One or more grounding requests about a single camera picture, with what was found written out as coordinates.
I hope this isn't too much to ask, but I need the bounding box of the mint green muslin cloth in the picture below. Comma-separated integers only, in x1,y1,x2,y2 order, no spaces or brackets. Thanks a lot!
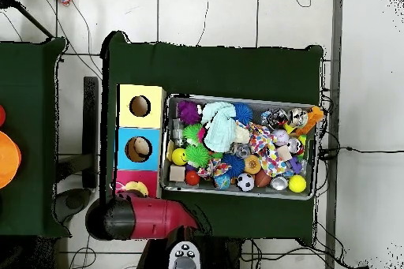
200,101,238,153

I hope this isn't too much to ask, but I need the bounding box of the yellow duck plush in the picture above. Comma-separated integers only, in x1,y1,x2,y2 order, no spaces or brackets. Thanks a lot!
114,180,149,197

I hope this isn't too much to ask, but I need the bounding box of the metal mesh bin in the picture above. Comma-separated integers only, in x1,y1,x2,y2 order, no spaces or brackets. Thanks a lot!
159,93,317,201

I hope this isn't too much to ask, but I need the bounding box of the wooden three-hole box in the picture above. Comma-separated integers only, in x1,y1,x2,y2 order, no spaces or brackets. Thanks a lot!
111,84,167,199

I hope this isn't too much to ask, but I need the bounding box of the green spiky ball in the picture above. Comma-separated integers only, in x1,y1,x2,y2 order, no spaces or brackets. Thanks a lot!
185,144,211,169

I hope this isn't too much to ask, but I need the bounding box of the purple spiky monster toy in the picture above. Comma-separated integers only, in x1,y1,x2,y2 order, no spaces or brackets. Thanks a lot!
176,100,204,125

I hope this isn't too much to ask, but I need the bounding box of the yellow smiley ball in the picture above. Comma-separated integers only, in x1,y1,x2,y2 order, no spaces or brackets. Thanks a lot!
171,148,189,167

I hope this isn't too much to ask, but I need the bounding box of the cream fleece cloth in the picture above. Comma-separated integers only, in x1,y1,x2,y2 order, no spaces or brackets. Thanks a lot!
234,121,251,144

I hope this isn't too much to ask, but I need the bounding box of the orange-red smooth ball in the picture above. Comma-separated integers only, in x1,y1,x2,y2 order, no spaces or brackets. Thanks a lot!
185,170,201,187

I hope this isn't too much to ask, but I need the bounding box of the large blue spiky ball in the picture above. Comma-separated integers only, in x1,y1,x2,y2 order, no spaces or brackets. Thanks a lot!
232,102,254,125

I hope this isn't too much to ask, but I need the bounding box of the black and white soccer ball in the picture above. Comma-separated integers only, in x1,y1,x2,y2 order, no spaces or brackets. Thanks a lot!
236,173,256,192

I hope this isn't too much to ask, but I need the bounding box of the dark green table cloth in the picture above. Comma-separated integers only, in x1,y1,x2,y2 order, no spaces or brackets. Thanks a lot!
98,30,324,248
0,37,72,239

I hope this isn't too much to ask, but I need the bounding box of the white baseball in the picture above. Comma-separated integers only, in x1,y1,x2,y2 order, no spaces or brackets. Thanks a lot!
271,129,290,147

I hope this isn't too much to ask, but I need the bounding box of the yellow tennis ball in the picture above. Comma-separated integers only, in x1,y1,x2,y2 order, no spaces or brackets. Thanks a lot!
288,174,308,193

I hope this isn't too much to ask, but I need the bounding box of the black panel stand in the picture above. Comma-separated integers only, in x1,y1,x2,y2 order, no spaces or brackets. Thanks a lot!
54,76,99,189

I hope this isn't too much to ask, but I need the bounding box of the large orange round object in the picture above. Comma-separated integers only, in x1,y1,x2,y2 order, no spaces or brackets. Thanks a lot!
0,129,22,190

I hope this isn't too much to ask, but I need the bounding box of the black cable with plug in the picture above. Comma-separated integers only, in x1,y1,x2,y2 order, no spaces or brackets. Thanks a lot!
317,145,404,160

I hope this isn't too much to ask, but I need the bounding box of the grey floor cable cover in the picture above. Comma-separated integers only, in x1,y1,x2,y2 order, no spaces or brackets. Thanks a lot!
324,0,344,269

